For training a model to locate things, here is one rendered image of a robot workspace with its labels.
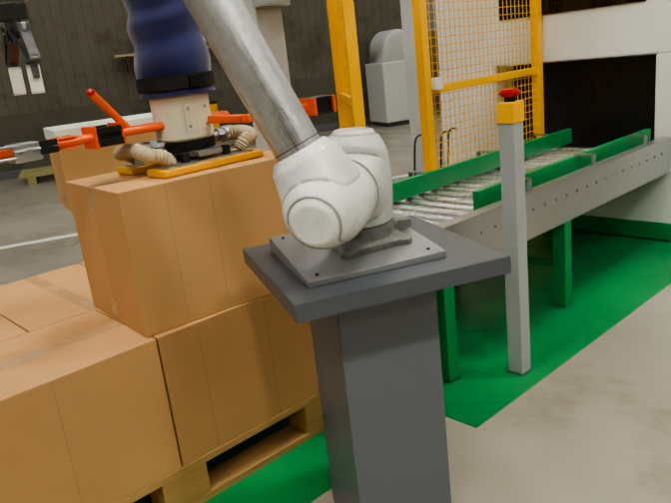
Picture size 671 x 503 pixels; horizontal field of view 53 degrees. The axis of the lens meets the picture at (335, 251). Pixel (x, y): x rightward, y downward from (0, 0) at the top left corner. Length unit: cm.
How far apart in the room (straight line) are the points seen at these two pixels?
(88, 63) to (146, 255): 902
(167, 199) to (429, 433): 91
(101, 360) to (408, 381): 77
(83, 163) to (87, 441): 184
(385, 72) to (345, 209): 960
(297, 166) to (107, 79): 951
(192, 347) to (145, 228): 37
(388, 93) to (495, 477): 920
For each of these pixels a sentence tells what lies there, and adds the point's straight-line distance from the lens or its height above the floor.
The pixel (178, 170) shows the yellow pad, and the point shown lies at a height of 96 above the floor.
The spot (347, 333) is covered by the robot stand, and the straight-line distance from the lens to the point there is 153.
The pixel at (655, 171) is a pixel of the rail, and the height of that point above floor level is 45.
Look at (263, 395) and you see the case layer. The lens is 212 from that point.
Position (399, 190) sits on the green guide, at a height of 60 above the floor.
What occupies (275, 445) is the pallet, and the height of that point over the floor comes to 2.
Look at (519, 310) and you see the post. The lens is 250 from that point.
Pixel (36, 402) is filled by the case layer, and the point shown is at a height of 50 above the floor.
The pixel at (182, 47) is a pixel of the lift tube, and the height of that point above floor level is 128.
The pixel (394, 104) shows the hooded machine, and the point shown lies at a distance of 1094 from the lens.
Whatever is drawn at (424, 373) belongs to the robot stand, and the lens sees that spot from 166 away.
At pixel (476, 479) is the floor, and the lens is 208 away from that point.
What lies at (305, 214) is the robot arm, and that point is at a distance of 128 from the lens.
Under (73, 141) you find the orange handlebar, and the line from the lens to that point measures 189.
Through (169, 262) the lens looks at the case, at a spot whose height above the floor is 73.
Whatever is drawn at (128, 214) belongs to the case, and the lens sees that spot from 179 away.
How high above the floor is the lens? 122
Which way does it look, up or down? 16 degrees down
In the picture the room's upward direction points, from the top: 7 degrees counter-clockwise
